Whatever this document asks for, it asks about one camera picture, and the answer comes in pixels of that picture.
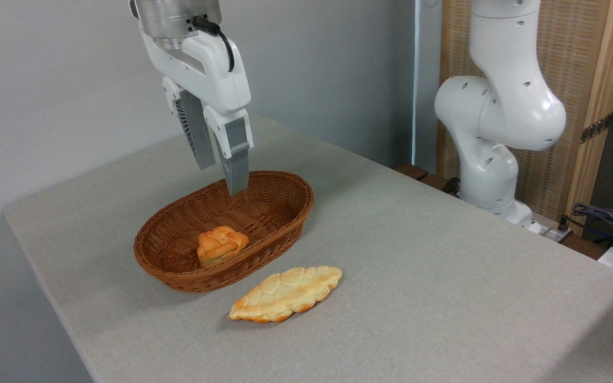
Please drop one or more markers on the brown wicker basket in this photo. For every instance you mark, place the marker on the brown wicker basket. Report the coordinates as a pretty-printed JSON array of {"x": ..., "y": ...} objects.
[{"x": 179, "y": 250}]

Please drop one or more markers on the long flat braided bread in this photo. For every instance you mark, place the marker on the long flat braided bread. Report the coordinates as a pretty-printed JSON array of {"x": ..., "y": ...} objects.
[{"x": 285, "y": 293}]

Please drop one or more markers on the black screen hinge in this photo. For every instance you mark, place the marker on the black screen hinge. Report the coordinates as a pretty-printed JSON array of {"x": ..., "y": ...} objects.
[{"x": 596, "y": 128}]

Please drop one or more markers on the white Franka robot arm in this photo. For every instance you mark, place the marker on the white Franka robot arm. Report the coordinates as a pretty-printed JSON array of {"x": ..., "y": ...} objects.
[{"x": 503, "y": 106}]

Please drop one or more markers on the brown wooden platform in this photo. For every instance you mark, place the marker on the brown wooden platform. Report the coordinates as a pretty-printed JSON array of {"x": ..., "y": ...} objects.
[{"x": 418, "y": 173}]

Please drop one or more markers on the grey fabric tablecloth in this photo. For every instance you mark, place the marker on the grey fabric tablecloth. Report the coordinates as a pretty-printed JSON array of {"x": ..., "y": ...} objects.
[{"x": 445, "y": 298}]

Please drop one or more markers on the round golden bread roll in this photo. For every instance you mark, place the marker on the round golden bread roll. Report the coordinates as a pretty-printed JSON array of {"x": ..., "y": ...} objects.
[{"x": 220, "y": 246}]

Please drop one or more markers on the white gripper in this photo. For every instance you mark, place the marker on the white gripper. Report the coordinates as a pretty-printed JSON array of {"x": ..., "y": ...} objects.
[{"x": 216, "y": 80}]

